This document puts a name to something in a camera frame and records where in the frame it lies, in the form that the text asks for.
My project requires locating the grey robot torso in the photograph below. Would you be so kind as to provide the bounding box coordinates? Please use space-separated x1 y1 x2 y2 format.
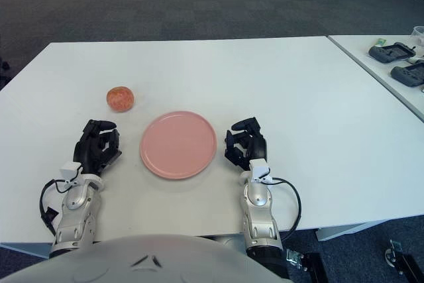
0 233 294 283

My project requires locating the caster wheel with black bar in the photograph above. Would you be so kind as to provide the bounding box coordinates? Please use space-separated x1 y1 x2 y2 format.
384 239 424 283

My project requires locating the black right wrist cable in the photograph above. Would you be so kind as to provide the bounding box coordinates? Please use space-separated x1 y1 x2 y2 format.
268 176 302 241

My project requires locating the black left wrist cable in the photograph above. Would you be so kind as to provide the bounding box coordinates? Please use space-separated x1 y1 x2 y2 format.
39 178 80 236

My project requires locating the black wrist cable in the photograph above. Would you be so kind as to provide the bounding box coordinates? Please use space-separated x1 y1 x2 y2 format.
39 178 80 236
268 176 302 241

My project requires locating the red yellow apple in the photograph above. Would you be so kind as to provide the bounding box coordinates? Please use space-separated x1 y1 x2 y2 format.
106 86 135 112

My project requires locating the white table support beam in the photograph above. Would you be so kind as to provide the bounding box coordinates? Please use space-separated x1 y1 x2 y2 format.
315 222 378 241

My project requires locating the pink round plate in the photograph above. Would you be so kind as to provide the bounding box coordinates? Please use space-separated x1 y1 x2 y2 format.
139 110 219 180

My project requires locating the grey handheld controller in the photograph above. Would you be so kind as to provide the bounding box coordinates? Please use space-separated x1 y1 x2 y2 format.
390 60 424 87
368 42 417 64

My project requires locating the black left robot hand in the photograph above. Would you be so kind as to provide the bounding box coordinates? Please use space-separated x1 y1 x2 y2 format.
72 119 123 178

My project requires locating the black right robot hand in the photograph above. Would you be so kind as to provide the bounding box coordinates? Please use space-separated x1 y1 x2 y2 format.
224 116 268 171

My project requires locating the black stand with metal latch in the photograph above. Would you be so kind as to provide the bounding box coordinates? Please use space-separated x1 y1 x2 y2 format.
285 249 329 283

